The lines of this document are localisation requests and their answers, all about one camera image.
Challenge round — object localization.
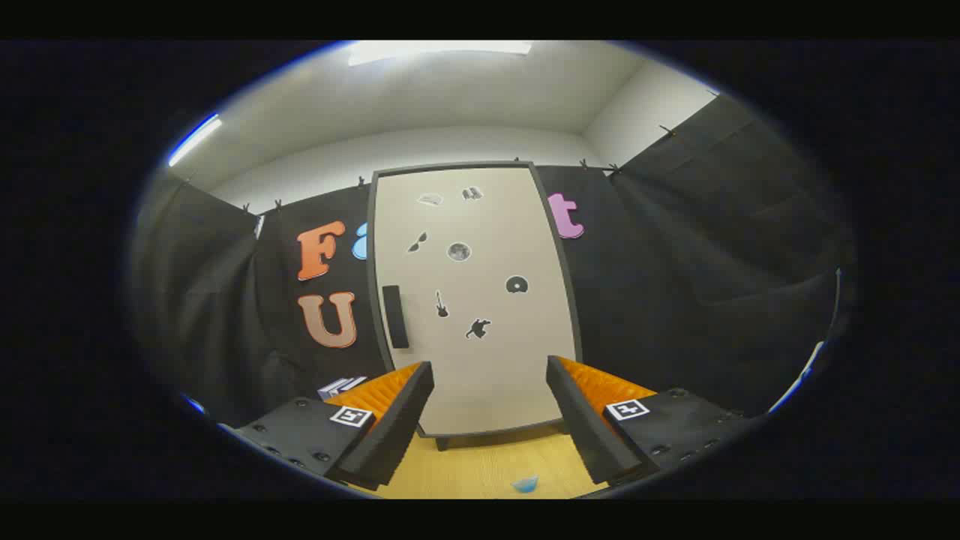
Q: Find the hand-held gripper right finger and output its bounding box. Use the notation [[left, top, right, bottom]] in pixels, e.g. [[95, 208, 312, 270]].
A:
[[545, 355, 758, 487]]

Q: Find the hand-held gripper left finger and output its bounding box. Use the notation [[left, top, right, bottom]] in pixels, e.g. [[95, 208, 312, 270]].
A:
[[217, 361, 435, 492]]

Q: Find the dark grey cabinet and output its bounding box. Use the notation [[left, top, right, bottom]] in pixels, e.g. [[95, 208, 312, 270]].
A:
[[366, 160, 584, 451]]

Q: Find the black backdrop cloth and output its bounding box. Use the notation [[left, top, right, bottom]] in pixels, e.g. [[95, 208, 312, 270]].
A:
[[127, 94, 856, 428]]

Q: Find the ceiling strip light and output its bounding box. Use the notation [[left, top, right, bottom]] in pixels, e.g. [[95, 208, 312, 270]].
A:
[[166, 114, 224, 167]]

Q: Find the ceiling light panel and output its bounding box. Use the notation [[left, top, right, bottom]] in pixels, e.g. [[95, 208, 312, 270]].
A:
[[347, 40, 533, 67]]

